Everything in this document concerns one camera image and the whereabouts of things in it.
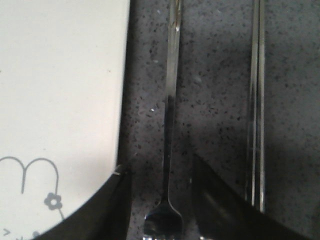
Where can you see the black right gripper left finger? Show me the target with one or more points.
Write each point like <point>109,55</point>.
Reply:
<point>105,216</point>

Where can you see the cream rabbit serving tray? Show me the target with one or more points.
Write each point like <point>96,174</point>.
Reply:
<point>62,66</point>

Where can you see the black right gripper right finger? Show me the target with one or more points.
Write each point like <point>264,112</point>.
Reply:
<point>221,214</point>

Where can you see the silver metal chopstick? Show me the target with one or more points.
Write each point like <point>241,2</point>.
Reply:
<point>260,150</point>
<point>252,108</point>

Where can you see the silver metal fork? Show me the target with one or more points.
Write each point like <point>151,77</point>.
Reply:
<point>164,222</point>

